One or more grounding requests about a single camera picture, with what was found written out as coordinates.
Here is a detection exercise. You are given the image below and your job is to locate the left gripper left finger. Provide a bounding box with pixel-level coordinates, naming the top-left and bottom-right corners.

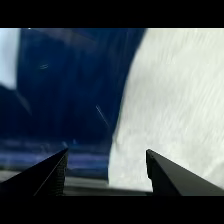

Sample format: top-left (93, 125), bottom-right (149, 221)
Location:
top-left (0, 147), bottom-right (70, 197)

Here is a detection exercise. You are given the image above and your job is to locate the white garment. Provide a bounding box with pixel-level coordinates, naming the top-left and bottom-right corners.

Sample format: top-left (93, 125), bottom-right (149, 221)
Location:
top-left (107, 28), bottom-right (224, 194)

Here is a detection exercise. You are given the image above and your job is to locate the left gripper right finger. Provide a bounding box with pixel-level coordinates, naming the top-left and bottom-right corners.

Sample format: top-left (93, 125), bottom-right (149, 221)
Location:
top-left (145, 148), bottom-right (224, 197)

